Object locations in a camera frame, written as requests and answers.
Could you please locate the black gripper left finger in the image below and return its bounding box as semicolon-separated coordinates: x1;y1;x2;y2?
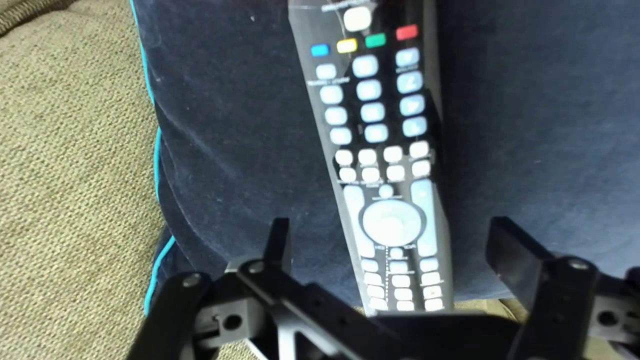
125;217;295;360

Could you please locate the black remote with pale buttons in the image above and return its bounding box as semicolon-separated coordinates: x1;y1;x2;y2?
286;0;456;317

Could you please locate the grey fabric sofa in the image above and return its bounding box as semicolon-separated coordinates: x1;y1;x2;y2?
0;0;169;360

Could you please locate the large navy blue pillow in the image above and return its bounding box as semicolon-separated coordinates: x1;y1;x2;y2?
128;0;640;317

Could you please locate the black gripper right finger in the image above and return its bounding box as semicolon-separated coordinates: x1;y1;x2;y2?
484;217;640;360

